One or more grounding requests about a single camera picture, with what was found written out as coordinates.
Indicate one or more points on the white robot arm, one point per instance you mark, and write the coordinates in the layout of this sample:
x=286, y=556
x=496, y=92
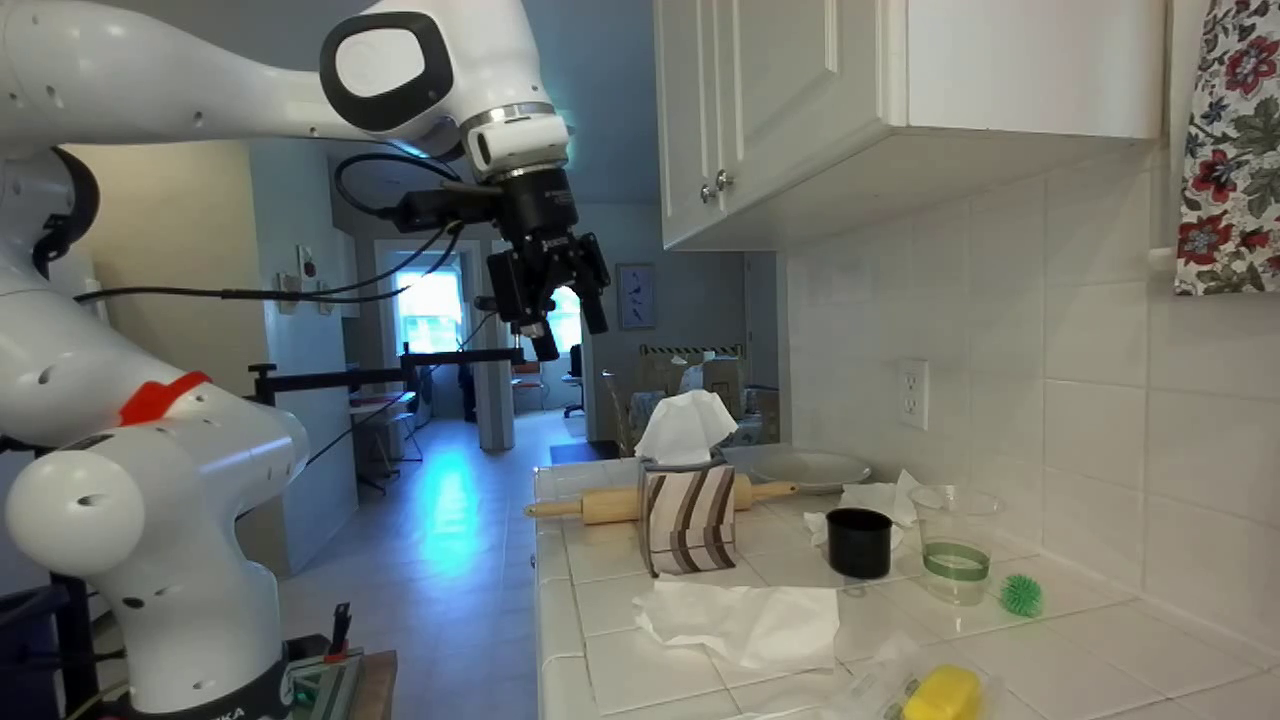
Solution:
x=143, y=469

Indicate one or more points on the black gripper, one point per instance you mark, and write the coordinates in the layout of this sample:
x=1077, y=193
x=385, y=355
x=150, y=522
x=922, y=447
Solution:
x=545, y=253

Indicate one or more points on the floral curtain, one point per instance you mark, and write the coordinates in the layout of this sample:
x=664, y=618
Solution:
x=1229, y=174

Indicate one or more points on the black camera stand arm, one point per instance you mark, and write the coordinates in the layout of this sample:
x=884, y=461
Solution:
x=268, y=380

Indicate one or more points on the small green object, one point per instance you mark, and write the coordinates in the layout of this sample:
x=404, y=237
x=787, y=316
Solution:
x=1021, y=599

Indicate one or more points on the yellow sponge in plastic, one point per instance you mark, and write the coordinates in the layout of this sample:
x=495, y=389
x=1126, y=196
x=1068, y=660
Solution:
x=946, y=693

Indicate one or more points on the wooden rolling pin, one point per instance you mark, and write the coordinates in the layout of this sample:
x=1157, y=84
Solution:
x=616, y=507

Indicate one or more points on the clear glass with green band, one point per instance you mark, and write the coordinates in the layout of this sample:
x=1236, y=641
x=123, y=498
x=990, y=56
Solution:
x=956, y=543

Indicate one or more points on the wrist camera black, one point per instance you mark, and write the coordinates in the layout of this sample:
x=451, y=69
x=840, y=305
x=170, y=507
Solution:
x=446, y=207

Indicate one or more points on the white wall outlet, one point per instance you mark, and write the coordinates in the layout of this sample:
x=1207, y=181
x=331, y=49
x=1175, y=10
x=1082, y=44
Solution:
x=915, y=393

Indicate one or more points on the white upper cabinet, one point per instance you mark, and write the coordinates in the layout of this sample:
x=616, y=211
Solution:
x=787, y=123

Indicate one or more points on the black measuring cup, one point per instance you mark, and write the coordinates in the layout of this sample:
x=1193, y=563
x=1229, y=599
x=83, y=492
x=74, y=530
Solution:
x=858, y=543

